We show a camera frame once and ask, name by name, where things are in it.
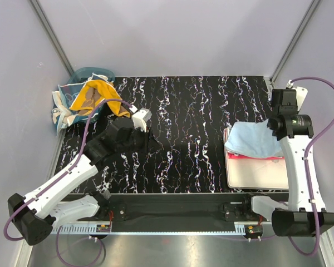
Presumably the light blue terry towel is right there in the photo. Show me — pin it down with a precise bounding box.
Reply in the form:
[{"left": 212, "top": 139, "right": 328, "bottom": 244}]
[{"left": 224, "top": 120, "right": 283, "bottom": 159}]

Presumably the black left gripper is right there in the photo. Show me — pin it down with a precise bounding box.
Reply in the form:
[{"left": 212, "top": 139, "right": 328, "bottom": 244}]
[{"left": 117, "top": 124, "right": 162, "bottom": 156}]

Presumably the teal plastic laundry basket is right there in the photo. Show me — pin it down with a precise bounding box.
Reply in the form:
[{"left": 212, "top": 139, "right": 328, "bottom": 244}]
[{"left": 57, "top": 66, "right": 115, "bottom": 125}]

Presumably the aluminium front rail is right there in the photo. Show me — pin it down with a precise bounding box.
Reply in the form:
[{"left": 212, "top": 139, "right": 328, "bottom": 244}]
[{"left": 26, "top": 202, "right": 328, "bottom": 223}]

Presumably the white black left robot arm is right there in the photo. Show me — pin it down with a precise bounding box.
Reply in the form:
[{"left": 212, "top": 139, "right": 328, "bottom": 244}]
[{"left": 3, "top": 115, "right": 150, "bottom": 246}]

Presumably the white plastic tray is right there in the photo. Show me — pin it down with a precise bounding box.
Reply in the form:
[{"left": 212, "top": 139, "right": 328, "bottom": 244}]
[{"left": 223, "top": 127, "right": 290, "bottom": 191}]

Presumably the aluminium corner post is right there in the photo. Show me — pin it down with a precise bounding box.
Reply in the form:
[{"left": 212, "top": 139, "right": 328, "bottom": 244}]
[
  {"left": 269, "top": 0, "right": 322, "bottom": 85},
  {"left": 28, "top": 0, "right": 74, "bottom": 76}
]

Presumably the yellow towel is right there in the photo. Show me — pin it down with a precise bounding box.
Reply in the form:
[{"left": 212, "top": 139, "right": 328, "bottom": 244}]
[{"left": 70, "top": 80, "right": 122, "bottom": 115}]

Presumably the left aluminium corner post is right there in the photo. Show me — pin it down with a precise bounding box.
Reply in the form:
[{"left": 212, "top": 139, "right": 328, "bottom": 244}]
[{"left": 28, "top": 0, "right": 74, "bottom": 76}]

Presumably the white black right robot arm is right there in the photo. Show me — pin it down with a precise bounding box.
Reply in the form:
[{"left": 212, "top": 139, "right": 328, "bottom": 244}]
[{"left": 241, "top": 87, "right": 334, "bottom": 237}]

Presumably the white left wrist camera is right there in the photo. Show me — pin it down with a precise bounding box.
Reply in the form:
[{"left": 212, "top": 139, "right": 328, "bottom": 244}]
[{"left": 131, "top": 108, "right": 152, "bottom": 132}]

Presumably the left controller board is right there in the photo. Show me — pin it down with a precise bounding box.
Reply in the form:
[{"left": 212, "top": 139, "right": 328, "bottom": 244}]
[{"left": 96, "top": 224, "right": 111, "bottom": 233}]

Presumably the right controller board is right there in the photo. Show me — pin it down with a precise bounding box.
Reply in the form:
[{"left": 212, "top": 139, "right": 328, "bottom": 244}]
[{"left": 245, "top": 225, "right": 263, "bottom": 236}]

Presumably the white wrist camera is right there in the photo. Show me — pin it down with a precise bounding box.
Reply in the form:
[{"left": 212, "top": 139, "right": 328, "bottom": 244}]
[
  {"left": 131, "top": 108, "right": 152, "bottom": 132},
  {"left": 286, "top": 80, "right": 308, "bottom": 112}
]

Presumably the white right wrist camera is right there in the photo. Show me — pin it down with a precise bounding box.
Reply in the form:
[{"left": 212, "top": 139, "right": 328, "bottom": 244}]
[{"left": 286, "top": 80, "right": 308, "bottom": 112}]

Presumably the pink folded towel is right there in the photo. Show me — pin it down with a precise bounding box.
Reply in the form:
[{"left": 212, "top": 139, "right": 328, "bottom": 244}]
[{"left": 227, "top": 152, "right": 284, "bottom": 160}]

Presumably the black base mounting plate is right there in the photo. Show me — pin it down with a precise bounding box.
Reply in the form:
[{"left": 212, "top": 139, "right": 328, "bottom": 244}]
[{"left": 77, "top": 192, "right": 274, "bottom": 233}]

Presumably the controller board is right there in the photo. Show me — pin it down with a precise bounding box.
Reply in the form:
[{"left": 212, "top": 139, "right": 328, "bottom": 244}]
[
  {"left": 96, "top": 224, "right": 111, "bottom": 233},
  {"left": 245, "top": 225, "right": 263, "bottom": 236}
]

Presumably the blue white patterned towel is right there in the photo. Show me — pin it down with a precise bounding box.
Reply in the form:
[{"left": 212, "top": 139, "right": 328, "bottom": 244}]
[{"left": 51, "top": 68, "right": 115, "bottom": 135}]

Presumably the right aluminium corner post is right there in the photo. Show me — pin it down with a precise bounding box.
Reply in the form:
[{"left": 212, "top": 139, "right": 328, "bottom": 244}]
[{"left": 269, "top": 0, "right": 322, "bottom": 85}]

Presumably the slotted cable duct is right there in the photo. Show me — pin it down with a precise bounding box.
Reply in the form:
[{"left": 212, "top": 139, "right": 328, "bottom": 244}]
[{"left": 52, "top": 224, "right": 106, "bottom": 235}]

